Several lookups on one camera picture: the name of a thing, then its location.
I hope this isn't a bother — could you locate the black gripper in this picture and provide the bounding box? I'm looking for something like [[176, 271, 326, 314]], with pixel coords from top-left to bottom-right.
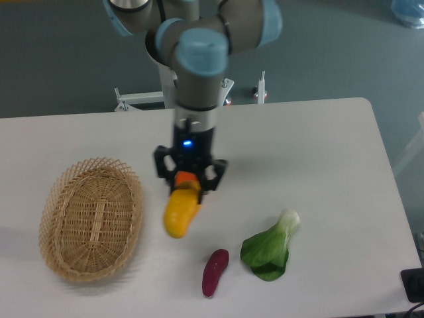
[[153, 124, 228, 203]]

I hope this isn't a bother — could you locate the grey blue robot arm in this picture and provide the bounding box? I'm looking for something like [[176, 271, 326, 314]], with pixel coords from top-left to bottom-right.
[[103, 1, 283, 198]]

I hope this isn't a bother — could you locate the woven wicker basket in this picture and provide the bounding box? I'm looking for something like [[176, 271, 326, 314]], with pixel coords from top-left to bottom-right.
[[39, 157, 143, 282]]

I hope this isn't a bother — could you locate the orange tangerine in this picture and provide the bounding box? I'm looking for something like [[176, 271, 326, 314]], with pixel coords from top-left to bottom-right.
[[174, 171, 198, 186]]

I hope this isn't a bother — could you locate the purple sweet potato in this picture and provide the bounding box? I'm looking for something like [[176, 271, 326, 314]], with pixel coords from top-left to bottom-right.
[[201, 249, 229, 297]]

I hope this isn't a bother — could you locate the green bok choy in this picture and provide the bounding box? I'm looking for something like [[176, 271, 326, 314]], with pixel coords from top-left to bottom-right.
[[240, 209, 300, 282]]

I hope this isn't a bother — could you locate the black device at table edge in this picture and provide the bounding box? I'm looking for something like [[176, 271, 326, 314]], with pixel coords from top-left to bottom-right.
[[400, 268, 423, 303]]

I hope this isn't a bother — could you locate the blue plastic bag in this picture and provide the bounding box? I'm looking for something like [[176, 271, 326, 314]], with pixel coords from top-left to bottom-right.
[[391, 0, 423, 29]]

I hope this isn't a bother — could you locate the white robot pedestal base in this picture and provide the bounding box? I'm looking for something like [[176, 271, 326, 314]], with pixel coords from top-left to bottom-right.
[[115, 64, 235, 112]]

